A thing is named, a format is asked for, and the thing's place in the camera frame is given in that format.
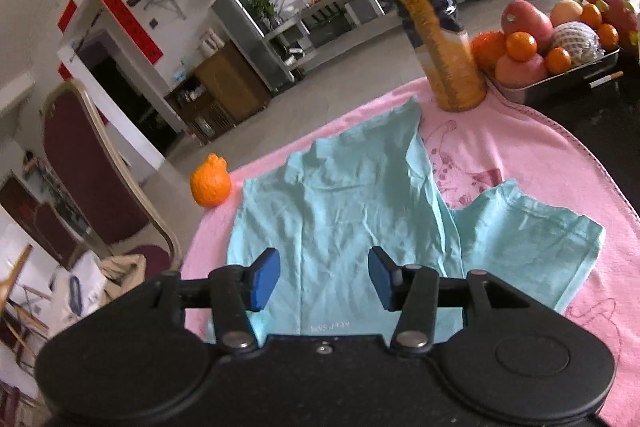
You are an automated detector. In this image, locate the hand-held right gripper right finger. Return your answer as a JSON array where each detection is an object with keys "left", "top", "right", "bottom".
[{"left": 368, "top": 246, "right": 532, "bottom": 354}]

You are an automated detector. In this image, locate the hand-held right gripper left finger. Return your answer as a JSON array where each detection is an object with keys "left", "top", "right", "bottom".
[{"left": 150, "top": 248, "right": 281, "bottom": 354}]

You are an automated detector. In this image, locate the light blue towel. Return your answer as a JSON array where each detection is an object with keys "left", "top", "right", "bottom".
[{"left": 206, "top": 98, "right": 607, "bottom": 343}]

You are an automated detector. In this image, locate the orange plush toy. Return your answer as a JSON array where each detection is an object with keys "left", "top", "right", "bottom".
[{"left": 190, "top": 153, "right": 232, "bottom": 208}]

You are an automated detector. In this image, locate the beige bag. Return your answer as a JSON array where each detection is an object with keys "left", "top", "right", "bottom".
[{"left": 97, "top": 252, "right": 147, "bottom": 300}]

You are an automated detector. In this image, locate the pink printed blanket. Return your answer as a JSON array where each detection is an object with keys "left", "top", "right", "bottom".
[{"left": 180, "top": 77, "right": 640, "bottom": 427}]

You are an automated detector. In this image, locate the brown wooden cabinet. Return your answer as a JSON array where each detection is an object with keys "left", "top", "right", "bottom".
[{"left": 165, "top": 41, "right": 273, "bottom": 145}]

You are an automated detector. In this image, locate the dark red upholstered chair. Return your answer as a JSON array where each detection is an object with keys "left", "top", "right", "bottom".
[{"left": 39, "top": 79, "right": 183, "bottom": 273}]

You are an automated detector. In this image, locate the yellow giraffe plush toy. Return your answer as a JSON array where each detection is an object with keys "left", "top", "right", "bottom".
[{"left": 375, "top": 0, "right": 488, "bottom": 114}]

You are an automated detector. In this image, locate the steel shelf rack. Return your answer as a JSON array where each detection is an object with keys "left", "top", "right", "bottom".
[{"left": 211, "top": 0, "right": 481, "bottom": 96}]

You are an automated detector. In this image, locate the pale red apple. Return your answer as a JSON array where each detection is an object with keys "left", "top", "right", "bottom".
[{"left": 494, "top": 52, "right": 549, "bottom": 88}]

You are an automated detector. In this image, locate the small orange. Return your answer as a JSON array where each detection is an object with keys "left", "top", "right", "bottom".
[
  {"left": 471, "top": 32, "right": 508, "bottom": 70},
  {"left": 598, "top": 23, "right": 620, "bottom": 49},
  {"left": 545, "top": 47, "right": 572, "bottom": 75},
  {"left": 506, "top": 32, "right": 538, "bottom": 62},
  {"left": 580, "top": 3, "right": 603, "bottom": 29}
]

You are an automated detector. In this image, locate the grey microwave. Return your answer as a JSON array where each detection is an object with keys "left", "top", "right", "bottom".
[{"left": 344, "top": 0, "right": 386, "bottom": 26}]

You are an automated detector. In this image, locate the green potted plant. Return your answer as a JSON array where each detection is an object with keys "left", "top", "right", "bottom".
[{"left": 246, "top": 0, "right": 281, "bottom": 30}]

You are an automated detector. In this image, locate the red door banner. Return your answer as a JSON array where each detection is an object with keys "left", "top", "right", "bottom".
[{"left": 98, "top": 0, "right": 165, "bottom": 64}]

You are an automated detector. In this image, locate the large red apple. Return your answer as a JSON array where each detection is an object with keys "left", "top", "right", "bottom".
[{"left": 501, "top": 0, "right": 554, "bottom": 52}]

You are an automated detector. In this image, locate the white cigarette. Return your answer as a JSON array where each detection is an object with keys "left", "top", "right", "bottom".
[{"left": 587, "top": 71, "right": 625, "bottom": 88}]

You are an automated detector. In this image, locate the pear in white foam net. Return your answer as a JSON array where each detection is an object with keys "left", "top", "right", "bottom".
[{"left": 551, "top": 21, "right": 604, "bottom": 62}]

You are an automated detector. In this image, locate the pale peach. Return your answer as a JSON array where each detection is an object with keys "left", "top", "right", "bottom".
[{"left": 550, "top": 0, "right": 584, "bottom": 26}]

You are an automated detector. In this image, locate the pink dragon fruit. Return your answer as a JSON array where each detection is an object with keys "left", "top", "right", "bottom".
[{"left": 578, "top": 0, "right": 638, "bottom": 48}]

